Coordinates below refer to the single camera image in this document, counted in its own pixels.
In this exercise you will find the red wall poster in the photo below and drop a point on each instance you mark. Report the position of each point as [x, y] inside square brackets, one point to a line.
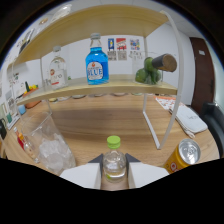
[121, 48]

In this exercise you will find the blue yellow wall poster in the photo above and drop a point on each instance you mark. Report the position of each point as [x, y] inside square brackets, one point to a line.
[111, 48]

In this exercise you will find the yellow drink can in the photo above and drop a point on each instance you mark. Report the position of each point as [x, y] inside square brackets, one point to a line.
[181, 156]

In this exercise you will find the clear bottle with red label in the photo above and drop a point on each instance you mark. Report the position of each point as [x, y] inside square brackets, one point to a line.
[58, 75]

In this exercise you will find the dark brown door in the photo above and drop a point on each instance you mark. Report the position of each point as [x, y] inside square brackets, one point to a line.
[202, 73]

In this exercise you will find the blue liquid bottle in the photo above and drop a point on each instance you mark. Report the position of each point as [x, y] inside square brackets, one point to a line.
[97, 68]

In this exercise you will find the white wooden two-tier shelf rack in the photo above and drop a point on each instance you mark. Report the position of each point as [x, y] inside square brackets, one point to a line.
[100, 86]

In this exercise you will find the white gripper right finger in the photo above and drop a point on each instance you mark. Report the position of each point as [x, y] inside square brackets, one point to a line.
[146, 174]

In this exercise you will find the blue and white cup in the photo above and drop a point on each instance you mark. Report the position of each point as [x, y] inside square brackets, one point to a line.
[22, 110]

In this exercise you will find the white pouch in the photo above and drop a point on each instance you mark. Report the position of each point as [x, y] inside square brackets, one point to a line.
[190, 119]

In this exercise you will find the colourful wall poster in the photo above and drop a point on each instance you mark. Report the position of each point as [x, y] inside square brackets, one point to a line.
[134, 48]

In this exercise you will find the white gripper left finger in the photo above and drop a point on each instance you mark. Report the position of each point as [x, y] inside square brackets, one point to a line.
[81, 175]

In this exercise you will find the clear bottle with green cap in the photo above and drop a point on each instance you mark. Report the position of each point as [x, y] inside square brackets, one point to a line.
[114, 163]

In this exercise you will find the orange storage basket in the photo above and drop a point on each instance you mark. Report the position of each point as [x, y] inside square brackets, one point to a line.
[31, 101]

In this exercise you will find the clear bottle with orange cap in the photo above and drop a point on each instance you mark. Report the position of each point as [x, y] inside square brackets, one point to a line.
[29, 148]

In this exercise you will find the black chair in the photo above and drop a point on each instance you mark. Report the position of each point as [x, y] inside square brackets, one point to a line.
[215, 126]

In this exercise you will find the clear glass with ice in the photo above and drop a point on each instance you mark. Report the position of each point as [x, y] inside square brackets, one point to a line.
[50, 146]

